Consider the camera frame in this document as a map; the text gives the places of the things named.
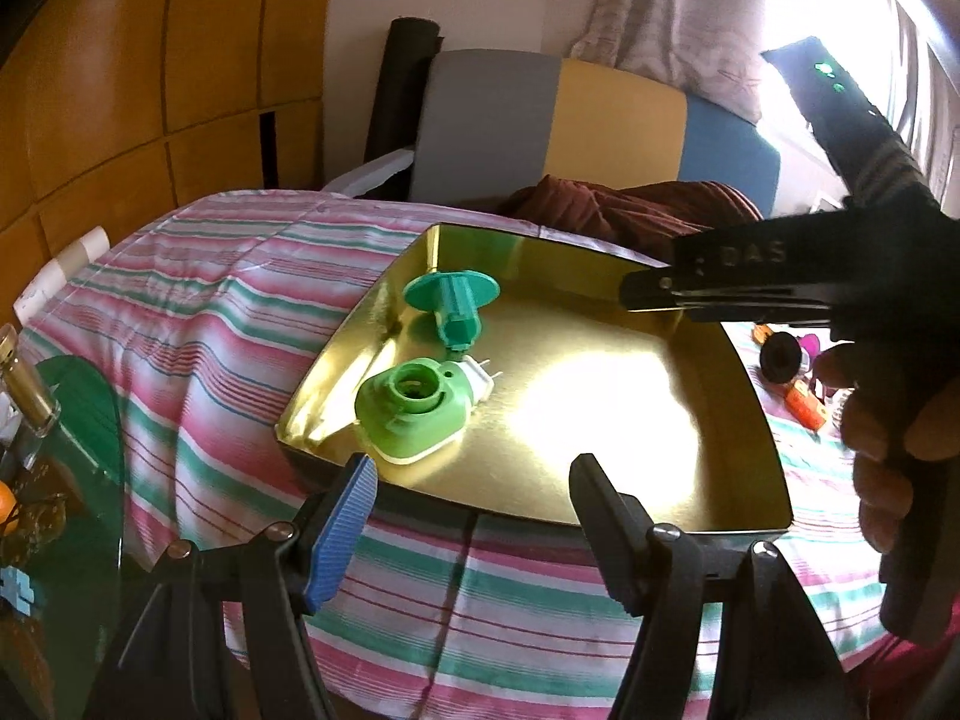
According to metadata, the yellow orange plastic piece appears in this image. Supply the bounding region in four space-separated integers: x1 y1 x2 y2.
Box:
780 379 833 432

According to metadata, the pink green striped blanket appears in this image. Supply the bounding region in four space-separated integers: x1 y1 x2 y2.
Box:
15 187 923 720

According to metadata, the green glass table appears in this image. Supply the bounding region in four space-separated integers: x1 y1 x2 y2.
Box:
0 356 128 720

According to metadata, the black rolled mat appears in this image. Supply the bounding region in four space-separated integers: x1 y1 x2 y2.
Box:
364 15 443 162

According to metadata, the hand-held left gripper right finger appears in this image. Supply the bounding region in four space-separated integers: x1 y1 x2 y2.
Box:
568 452 875 720

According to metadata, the green plug-in device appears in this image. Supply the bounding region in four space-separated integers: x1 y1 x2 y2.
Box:
354 355 497 466

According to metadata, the glass bottle with gold cap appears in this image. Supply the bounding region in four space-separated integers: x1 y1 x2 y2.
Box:
0 322 62 473

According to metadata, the gold metal tray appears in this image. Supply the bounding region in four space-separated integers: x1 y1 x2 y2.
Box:
274 221 796 541

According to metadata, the clear plastic cup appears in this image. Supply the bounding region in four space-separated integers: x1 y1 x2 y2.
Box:
757 331 805 383

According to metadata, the blue toy block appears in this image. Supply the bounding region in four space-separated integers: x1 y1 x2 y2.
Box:
0 566 38 616

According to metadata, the person's right hand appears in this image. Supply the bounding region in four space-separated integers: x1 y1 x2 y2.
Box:
812 341 949 559

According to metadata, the teal flanged plastic piece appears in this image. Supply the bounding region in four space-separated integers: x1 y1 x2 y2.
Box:
403 268 501 352

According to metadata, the multicolour patchwork sofa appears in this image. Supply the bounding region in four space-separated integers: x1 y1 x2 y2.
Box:
409 49 785 218

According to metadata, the beige floral curtain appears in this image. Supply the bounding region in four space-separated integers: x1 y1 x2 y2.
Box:
566 0 781 125

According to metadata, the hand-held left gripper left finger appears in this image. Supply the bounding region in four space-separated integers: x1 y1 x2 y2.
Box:
86 454 380 720

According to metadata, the wooden wardrobe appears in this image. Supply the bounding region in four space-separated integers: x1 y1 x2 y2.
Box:
0 0 335 331

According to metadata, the white beige box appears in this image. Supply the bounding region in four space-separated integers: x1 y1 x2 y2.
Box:
11 225 113 327

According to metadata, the brown quilted cloth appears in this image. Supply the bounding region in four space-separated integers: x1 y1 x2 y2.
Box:
499 174 766 256

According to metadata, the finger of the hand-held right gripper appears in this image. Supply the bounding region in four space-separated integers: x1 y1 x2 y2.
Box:
619 268 833 325

